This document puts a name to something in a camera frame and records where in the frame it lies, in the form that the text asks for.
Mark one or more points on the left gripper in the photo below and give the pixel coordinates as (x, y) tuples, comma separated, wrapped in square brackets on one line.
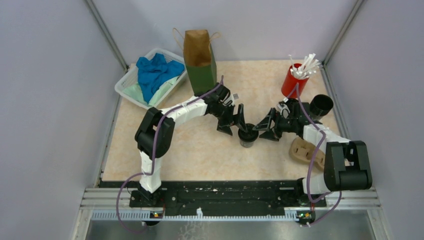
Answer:
[(224, 126)]

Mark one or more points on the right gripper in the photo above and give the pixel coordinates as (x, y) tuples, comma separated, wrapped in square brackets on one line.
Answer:
[(265, 125)]

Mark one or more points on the black coffee cup lid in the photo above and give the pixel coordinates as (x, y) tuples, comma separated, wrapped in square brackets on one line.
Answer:
[(249, 136)]

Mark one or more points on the black coffee cup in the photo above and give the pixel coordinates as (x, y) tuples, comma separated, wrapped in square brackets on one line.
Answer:
[(246, 144), (320, 106)]

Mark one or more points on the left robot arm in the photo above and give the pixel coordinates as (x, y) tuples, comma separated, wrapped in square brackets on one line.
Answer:
[(155, 132)]

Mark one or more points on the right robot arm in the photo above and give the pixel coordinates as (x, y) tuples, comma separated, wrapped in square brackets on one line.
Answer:
[(346, 162)]

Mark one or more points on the red cylindrical straw holder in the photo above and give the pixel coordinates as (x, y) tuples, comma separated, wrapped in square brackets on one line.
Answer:
[(288, 88)]

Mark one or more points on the green brown paper bag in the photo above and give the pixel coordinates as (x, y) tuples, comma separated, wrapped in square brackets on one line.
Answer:
[(199, 59)]

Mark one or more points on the white plastic basket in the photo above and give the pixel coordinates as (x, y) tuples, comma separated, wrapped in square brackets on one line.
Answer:
[(130, 78)]

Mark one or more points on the blue cloth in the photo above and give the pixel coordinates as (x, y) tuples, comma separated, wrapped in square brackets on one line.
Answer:
[(154, 72)]

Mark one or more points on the light green cloth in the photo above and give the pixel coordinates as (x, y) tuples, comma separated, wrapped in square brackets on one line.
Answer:
[(135, 92)]

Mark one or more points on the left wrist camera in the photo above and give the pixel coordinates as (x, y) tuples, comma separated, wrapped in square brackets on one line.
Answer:
[(230, 99)]

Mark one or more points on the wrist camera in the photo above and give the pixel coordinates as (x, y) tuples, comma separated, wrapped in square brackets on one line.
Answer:
[(230, 99), (283, 109)]

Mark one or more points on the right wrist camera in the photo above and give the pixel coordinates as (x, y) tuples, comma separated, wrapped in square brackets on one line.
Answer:
[(283, 109)]

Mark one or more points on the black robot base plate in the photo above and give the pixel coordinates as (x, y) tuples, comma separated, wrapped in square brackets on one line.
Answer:
[(223, 198)]

